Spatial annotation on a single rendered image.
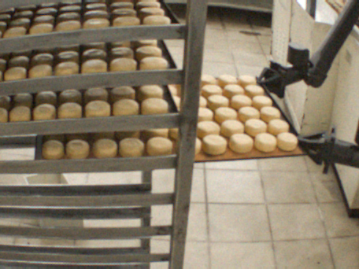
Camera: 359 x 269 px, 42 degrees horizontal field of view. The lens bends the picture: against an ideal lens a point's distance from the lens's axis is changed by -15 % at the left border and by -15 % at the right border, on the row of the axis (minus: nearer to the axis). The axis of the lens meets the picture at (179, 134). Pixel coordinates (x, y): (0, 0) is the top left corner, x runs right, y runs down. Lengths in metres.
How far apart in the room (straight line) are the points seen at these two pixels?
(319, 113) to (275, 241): 0.93
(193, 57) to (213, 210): 1.64
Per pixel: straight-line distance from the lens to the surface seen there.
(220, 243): 2.31
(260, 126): 1.18
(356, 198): 2.50
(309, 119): 2.97
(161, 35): 0.92
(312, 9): 2.83
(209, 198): 2.57
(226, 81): 1.38
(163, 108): 1.02
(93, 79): 0.93
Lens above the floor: 1.52
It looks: 30 degrees down
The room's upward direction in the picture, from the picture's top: 4 degrees clockwise
